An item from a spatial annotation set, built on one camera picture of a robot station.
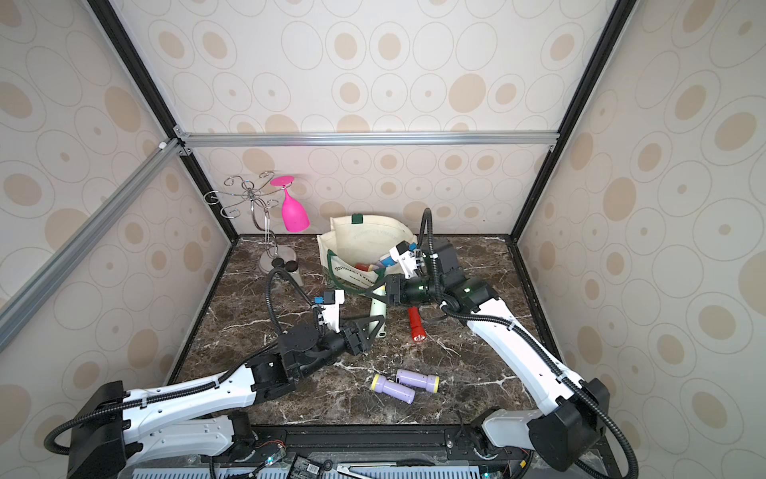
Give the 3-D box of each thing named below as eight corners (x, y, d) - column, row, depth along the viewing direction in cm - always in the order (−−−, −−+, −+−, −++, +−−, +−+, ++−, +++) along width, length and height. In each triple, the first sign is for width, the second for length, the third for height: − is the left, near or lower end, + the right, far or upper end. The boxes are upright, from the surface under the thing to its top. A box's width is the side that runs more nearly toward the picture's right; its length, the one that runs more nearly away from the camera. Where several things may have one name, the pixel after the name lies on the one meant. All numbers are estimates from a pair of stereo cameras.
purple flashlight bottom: (369, 389, 84) (368, 384, 81) (375, 377, 87) (374, 371, 83) (411, 408, 81) (412, 404, 78) (415, 394, 83) (417, 390, 80)
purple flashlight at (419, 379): (395, 383, 86) (395, 378, 82) (398, 370, 88) (398, 365, 84) (437, 395, 83) (439, 390, 80) (439, 382, 86) (441, 377, 82)
